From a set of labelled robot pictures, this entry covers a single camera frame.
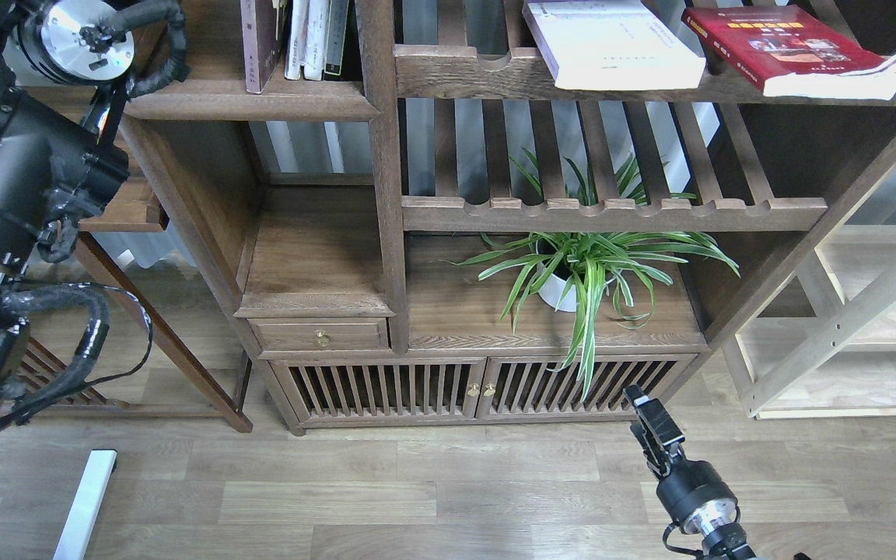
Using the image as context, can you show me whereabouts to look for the green spider plant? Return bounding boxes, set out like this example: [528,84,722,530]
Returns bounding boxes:
[448,148,742,401]

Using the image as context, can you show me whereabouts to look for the red hardcover book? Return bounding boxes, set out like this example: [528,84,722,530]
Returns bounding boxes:
[681,5,896,100]

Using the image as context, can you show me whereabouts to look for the white paperback book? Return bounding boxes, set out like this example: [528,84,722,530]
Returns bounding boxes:
[522,1,706,91]

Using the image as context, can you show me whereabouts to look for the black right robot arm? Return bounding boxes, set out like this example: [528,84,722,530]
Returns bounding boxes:
[625,385,757,559]

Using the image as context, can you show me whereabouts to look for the maroon book white characters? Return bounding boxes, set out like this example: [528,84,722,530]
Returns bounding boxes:
[240,1,289,93]

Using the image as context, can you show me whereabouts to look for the white upright book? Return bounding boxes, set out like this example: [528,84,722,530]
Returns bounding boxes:
[303,0,330,81]
[284,0,310,81]

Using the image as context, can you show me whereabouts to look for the white plant pot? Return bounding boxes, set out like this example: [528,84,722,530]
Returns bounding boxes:
[537,264,579,313]

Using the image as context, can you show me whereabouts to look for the dark green upright book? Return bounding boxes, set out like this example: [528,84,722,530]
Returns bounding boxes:
[323,0,351,79]

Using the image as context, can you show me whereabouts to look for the white upright book left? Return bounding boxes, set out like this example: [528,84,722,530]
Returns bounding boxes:
[284,0,310,81]

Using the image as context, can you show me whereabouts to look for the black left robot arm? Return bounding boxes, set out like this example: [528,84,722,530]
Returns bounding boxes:
[0,1,189,432]

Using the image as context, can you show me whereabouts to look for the white metal bar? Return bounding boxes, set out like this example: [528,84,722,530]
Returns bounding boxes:
[52,449,117,559]

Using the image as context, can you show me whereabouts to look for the dark wooden side table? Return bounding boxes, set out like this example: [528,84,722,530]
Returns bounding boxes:
[24,86,254,433]

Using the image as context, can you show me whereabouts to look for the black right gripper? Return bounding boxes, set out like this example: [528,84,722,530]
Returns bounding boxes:
[625,385,739,537]

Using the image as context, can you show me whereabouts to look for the dark wooden bookshelf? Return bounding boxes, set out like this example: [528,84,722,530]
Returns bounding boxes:
[121,1,896,435]

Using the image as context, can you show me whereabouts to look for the light wooden shelf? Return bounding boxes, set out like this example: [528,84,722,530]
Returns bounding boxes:
[723,202,896,419]

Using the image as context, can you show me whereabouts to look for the white upright book middle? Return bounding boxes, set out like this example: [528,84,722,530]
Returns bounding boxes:
[303,0,330,81]

